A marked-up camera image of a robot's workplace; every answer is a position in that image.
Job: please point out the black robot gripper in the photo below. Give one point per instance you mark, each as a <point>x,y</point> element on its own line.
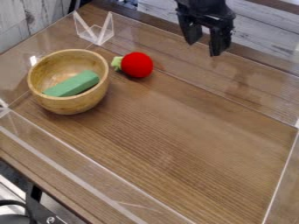
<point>196,13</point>

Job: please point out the green foam block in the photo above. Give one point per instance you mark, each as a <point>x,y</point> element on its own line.
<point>74,85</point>

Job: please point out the light wooden bowl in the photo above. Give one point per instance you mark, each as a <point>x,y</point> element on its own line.
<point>54,69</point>

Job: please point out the red ball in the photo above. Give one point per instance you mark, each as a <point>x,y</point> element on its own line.
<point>136,64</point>

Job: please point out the small green cube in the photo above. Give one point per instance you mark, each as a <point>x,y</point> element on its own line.
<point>116,63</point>

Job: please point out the clear acrylic corner bracket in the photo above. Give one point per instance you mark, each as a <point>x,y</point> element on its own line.
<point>95,34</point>

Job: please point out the clear acrylic tray wall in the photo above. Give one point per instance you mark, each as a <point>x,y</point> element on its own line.
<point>100,196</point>

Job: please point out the black table leg bracket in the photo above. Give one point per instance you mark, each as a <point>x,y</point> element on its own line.
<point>42,214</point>

